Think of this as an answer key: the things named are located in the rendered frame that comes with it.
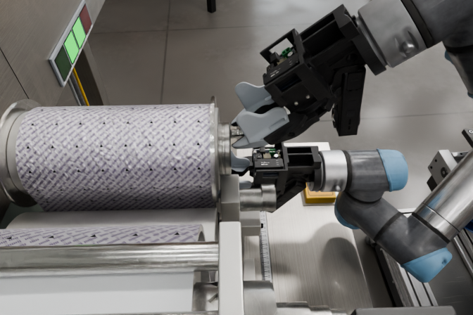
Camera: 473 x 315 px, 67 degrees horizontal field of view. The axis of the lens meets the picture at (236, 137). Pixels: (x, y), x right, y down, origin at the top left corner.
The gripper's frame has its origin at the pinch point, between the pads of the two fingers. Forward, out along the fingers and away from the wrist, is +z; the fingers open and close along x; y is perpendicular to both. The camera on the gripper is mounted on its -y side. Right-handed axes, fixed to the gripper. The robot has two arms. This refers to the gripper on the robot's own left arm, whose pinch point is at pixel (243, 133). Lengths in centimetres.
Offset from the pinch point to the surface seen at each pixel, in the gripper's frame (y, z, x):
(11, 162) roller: 20.2, 20.5, 6.1
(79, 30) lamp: 18, 32, -41
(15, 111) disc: 22.7, 19.2, 0.0
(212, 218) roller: 0.3, 5.3, 11.5
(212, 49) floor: -88, 92, -212
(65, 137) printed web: 17.5, 13.9, 4.2
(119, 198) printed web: 7.8, 15.3, 7.8
